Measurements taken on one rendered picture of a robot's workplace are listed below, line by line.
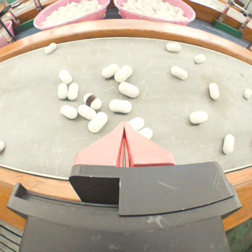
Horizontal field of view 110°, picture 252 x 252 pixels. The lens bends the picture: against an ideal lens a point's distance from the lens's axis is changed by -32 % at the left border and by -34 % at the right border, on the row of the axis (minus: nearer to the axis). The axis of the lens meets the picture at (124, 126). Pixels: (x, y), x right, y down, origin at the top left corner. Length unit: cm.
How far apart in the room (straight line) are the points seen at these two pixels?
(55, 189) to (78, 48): 28
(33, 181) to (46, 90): 17
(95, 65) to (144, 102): 12
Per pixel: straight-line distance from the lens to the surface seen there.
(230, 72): 39
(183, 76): 26
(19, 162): 28
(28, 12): 76
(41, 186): 23
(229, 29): 80
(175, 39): 35
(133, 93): 21
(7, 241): 56
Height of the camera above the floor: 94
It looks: 76 degrees down
